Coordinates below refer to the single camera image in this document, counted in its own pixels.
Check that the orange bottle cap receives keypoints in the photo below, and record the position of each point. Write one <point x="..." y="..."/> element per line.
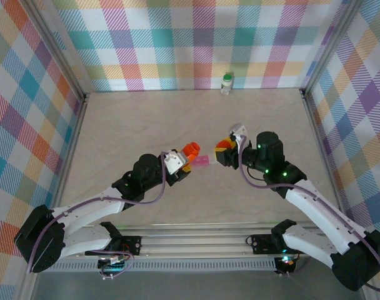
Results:
<point x="222" y="145"/>

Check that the orange pill bottle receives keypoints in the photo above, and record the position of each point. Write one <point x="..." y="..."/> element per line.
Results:
<point x="191" y="151"/>

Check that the white pill bottle green label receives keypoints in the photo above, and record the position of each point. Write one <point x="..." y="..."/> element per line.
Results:
<point x="226" y="86"/>

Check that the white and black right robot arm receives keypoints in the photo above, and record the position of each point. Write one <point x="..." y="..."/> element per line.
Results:
<point x="315" y="215"/>

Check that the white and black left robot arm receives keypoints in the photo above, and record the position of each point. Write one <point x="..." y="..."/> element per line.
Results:
<point x="90" y="214"/>

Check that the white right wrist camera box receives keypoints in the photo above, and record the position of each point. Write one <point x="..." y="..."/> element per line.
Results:
<point x="238" y="129"/>

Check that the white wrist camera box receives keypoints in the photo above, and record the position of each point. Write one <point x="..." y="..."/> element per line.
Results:
<point x="174" y="161"/>
<point x="238" y="129"/>

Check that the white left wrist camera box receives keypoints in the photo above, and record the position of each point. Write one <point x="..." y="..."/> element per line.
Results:
<point x="174" y="161"/>

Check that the aluminium table side rail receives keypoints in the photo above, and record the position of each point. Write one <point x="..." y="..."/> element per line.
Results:
<point x="322" y="156"/>
<point x="69" y="162"/>

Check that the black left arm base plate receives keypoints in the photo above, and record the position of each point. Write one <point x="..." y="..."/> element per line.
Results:
<point x="137" y="240"/>

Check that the aluminium mounting rail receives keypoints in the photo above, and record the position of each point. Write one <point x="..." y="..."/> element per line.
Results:
<point x="193" y="240"/>

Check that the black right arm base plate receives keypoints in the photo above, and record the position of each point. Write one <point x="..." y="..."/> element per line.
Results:
<point x="262" y="245"/>

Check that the aluminium frame post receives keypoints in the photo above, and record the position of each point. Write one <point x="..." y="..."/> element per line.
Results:
<point x="329" y="47"/>
<point x="59" y="50"/>

